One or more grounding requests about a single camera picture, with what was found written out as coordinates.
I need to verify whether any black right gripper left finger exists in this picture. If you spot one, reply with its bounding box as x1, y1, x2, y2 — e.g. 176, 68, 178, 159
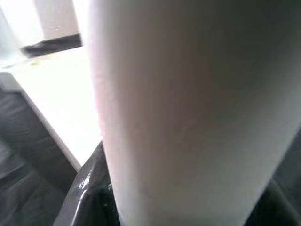
54, 141, 123, 226

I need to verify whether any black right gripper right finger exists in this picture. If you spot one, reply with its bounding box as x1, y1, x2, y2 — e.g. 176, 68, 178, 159
244, 178, 301, 226

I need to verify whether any white plastic table top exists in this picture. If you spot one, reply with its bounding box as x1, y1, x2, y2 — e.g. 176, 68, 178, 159
0, 50, 104, 174

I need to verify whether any white plastic table leg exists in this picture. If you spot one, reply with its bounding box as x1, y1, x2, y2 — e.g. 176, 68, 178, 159
0, 7, 23, 65
86, 0, 301, 226

